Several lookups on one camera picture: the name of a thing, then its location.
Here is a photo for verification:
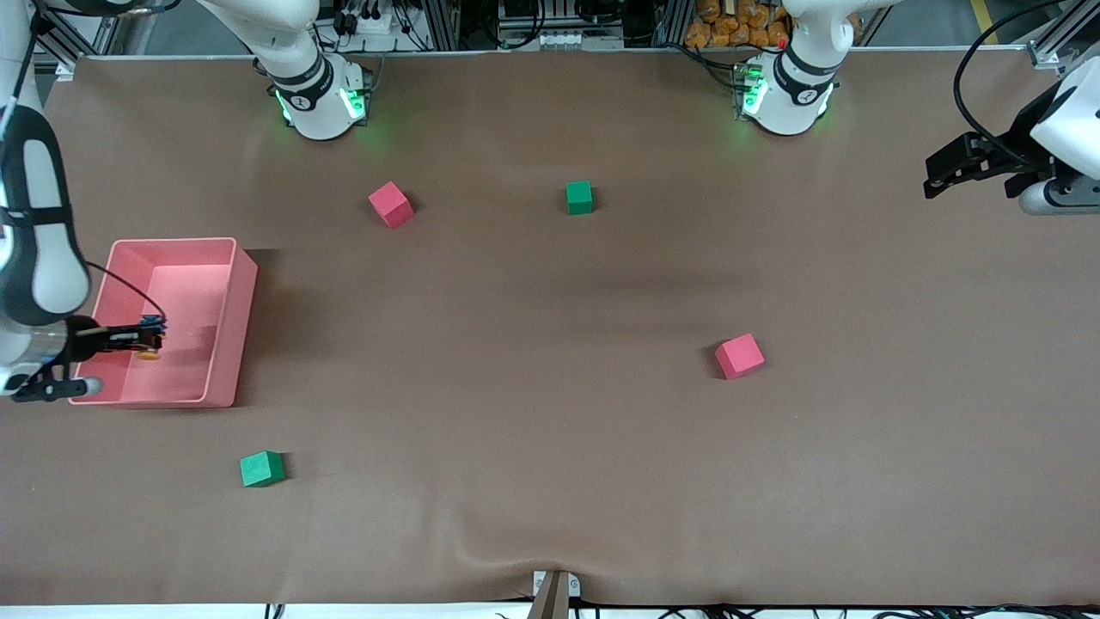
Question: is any white terminal strip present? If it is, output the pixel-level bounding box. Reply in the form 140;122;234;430
535;31;626;51

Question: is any white power strip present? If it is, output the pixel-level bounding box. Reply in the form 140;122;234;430
339;9;405;40

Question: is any black arm base cable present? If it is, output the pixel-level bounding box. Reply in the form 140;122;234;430
675;41;749;91

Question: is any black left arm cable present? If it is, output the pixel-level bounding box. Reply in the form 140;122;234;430
953;0;1071;170

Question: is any pink foam cube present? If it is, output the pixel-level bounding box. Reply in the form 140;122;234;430
714;333;767;381
368;181;416;230

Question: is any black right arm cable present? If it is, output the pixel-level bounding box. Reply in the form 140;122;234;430
0;0;168;326

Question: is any brown table mat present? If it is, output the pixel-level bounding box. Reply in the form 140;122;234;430
0;47;1100;607

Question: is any metal table edge bracket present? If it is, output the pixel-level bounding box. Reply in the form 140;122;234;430
529;569;583;619

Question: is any pink plastic bin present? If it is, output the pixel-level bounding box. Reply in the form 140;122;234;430
69;237;259;408

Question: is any orange snack bag pile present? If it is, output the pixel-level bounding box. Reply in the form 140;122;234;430
684;0;793;50

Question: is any orange push button switch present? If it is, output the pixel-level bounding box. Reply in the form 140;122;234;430
133;316;167;361

